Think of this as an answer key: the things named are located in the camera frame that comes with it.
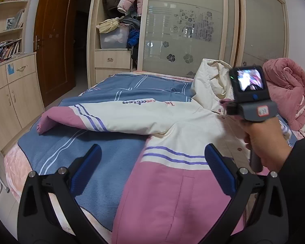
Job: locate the clear plastic storage box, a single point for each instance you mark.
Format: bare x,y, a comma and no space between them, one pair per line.
114,39

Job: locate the person's right hand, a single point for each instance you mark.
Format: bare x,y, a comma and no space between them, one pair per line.
269,139

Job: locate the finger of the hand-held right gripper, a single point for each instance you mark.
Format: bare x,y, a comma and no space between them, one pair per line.
232,108

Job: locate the grey clothes pile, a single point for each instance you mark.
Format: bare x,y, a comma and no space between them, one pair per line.
131,22

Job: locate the frosted floral sliding door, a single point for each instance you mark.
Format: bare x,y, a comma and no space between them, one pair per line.
183,43

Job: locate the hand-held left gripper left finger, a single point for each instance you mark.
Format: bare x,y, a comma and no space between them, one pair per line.
87,165

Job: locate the plain frosted sliding door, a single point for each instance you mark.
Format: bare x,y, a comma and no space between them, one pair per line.
261,25

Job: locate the small photo frame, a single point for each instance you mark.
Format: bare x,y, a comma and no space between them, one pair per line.
10,23

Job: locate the row of books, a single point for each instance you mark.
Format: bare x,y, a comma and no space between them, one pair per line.
7,50

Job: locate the brown wooden door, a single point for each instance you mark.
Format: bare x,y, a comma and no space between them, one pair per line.
56,43

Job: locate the beige wardrobe drawer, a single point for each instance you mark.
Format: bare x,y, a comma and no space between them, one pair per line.
109,75
113,59

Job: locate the blue striped blanket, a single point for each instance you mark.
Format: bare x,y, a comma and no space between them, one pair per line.
104,162

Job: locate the beige bookshelf cabinet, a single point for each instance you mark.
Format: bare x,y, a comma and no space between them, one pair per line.
22,101

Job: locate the pink and white jacket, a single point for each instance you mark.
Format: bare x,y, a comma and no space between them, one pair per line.
183,122

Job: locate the person's right forearm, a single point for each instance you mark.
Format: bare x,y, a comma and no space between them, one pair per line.
294,188

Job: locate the blue sticker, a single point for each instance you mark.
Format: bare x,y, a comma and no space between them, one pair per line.
10,68

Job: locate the pink quilt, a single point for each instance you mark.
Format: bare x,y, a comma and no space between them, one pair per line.
289,86

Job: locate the blue garment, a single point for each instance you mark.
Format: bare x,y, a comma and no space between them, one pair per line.
133,39

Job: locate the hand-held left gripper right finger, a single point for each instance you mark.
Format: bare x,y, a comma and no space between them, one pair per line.
219,169

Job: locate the beige wardrobe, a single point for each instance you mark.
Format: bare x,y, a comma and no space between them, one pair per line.
93,30

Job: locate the beige crumpled cloth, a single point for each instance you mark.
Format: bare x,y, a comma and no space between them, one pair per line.
108,25

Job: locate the bed with pink sheet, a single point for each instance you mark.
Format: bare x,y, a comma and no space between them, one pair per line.
15,165

